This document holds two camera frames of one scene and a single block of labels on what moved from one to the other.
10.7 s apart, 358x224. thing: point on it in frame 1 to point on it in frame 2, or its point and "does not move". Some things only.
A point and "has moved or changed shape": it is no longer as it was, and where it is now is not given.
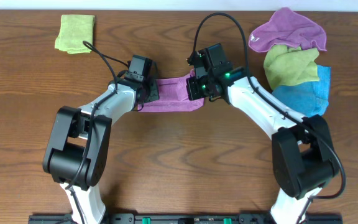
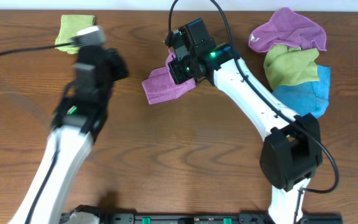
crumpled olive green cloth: (287, 66) does not move
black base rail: (184, 218) does not move
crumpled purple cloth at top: (289, 27) does not move
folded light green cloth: (74, 30) does not move
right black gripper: (193, 93) to (178, 77)
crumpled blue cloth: (309, 98) does not move
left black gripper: (155, 95) to (122, 66)
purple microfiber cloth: (174, 96) has moved or changed shape
